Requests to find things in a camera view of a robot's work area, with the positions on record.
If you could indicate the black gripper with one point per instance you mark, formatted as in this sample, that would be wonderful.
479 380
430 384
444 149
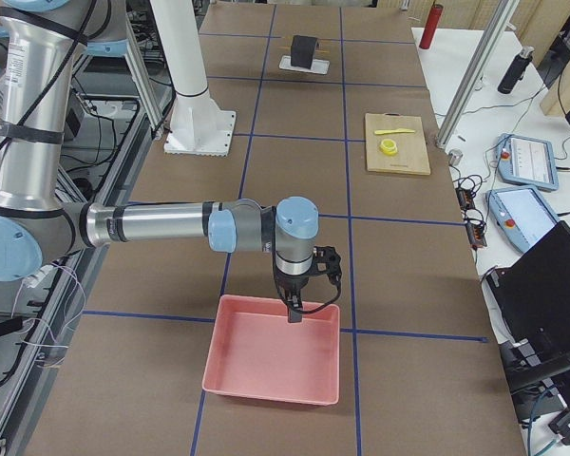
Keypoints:
289 284

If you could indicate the dark grey cloth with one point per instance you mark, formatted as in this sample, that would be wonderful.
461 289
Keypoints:
302 51

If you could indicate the black water bottle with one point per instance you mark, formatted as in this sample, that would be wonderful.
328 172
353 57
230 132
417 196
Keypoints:
516 70

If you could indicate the yellow lemon slice toy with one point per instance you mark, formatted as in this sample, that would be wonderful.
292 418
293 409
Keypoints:
388 147

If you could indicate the wooden cutting board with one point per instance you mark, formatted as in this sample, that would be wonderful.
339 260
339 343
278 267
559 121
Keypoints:
412 156

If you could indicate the yellow plastic knife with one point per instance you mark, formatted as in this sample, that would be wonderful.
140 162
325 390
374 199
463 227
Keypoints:
380 132

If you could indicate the near blue teach pendant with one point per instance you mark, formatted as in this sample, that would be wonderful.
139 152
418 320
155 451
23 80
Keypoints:
522 213

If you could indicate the blue teach pendant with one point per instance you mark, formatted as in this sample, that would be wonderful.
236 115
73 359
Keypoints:
523 160
522 213

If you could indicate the black laptop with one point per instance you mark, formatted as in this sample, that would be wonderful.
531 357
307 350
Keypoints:
534 293

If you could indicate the far blue teach pendant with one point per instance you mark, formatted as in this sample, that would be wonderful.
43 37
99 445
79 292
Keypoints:
523 160

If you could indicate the red cylinder bottle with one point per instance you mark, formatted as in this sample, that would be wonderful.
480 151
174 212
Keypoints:
431 25

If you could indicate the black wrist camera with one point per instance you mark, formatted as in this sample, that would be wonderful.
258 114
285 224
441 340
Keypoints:
327 262

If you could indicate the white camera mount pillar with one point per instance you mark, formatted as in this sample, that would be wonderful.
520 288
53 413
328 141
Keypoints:
197 125

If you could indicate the aluminium frame post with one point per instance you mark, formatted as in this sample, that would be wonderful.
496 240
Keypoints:
475 69

